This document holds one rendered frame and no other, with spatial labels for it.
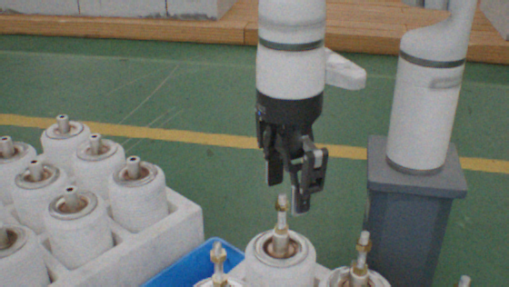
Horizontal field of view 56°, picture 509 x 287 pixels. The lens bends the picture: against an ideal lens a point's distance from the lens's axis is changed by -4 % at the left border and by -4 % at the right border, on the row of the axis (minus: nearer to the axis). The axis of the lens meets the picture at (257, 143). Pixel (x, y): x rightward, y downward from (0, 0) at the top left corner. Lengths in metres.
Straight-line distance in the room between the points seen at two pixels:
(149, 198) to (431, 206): 0.44
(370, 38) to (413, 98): 1.46
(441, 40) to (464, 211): 0.64
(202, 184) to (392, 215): 0.60
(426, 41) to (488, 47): 1.55
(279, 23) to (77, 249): 0.48
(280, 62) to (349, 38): 1.67
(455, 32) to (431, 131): 0.15
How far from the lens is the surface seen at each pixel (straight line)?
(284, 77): 0.51
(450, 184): 0.77
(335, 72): 0.55
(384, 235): 0.82
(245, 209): 1.17
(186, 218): 0.87
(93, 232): 0.79
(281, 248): 0.67
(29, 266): 0.77
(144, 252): 0.84
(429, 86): 0.71
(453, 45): 0.69
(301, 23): 0.50
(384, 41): 2.18
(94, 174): 0.92
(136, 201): 0.83
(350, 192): 1.24
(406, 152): 0.76
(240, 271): 0.76
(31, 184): 0.88
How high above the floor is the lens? 0.71
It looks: 30 degrees down
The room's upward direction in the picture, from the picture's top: straight up
